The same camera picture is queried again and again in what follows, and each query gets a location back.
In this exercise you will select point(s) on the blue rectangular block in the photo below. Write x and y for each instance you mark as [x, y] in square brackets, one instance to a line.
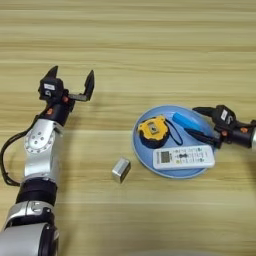
[186, 121]

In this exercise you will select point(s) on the white remote control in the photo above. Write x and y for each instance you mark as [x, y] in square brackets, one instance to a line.
[183, 158]

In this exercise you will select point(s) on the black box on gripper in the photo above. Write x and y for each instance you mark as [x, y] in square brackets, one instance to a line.
[225, 115]
[50, 88]

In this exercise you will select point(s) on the small silver metal box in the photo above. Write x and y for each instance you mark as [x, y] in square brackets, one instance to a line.
[120, 170]

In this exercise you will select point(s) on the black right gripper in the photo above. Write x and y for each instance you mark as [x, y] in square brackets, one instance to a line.
[238, 133]

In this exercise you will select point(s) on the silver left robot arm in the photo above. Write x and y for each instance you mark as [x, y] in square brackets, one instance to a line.
[41, 150]

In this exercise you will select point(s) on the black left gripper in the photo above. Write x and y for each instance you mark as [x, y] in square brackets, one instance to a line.
[58, 111]

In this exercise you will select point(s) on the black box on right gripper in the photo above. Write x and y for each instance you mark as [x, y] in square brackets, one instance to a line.
[225, 115]

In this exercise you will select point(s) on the yellow black tape measure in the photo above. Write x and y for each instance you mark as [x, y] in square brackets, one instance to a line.
[152, 130]

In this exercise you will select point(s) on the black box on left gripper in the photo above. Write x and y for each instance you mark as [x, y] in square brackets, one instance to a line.
[50, 88]

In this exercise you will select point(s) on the light blue round plate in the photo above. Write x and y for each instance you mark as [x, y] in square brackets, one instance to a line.
[146, 160]

